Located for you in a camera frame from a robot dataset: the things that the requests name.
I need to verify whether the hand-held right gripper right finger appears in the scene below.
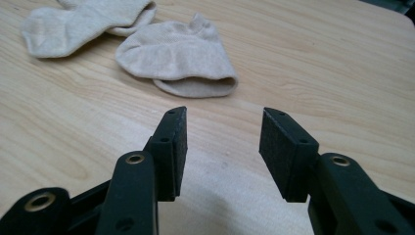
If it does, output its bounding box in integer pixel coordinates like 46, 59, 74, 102
258, 107, 320, 204

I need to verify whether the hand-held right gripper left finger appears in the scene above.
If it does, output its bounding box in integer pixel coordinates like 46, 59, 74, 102
143, 106, 189, 203

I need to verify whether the beige ankle sock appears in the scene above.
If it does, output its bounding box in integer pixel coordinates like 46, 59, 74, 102
115, 12, 239, 99
21, 0, 158, 59

